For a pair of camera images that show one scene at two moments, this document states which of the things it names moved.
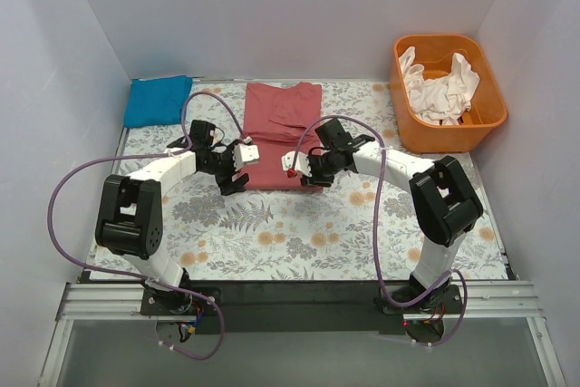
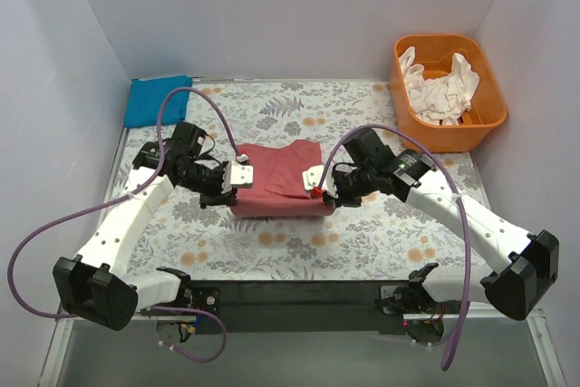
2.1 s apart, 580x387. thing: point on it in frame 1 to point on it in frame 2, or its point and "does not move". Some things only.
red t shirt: (274, 119) to (278, 188)
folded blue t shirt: (159, 101) does not move
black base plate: (299, 307) does not move
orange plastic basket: (445, 94) does not move
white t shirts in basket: (444, 101) does not move
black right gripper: (313, 169) to (335, 189)
